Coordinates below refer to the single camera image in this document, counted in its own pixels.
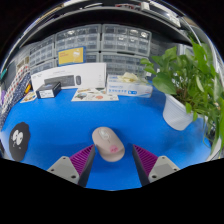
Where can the dark wall shelf unit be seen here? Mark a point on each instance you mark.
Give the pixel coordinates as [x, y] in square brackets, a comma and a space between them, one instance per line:
[110, 15]

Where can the beige pink computer mouse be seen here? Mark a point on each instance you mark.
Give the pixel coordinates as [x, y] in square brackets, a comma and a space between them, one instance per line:
[108, 145]

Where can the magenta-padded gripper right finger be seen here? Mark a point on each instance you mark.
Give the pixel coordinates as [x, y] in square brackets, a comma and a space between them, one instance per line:
[160, 166]

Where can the yellow cardboard box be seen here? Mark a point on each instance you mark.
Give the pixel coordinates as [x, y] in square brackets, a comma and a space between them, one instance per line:
[71, 56]

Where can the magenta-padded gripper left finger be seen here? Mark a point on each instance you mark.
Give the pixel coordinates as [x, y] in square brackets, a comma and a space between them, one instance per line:
[66, 168]

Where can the white keyboard packaging box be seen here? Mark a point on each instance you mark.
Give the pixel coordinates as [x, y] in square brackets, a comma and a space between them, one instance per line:
[90, 76]

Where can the small black box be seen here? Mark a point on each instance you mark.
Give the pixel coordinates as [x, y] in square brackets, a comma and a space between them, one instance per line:
[48, 90]

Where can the white blue glove box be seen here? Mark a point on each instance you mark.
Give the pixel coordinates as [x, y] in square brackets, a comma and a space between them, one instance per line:
[128, 89]

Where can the black mouse pad with eyes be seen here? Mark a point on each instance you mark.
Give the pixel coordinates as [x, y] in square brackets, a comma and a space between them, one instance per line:
[19, 141]

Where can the patterned fabric bundle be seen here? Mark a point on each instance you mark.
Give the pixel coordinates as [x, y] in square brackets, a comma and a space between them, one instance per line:
[13, 90]

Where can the green plant in white pot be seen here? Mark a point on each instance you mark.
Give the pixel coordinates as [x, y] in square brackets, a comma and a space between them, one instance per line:
[176, 113]

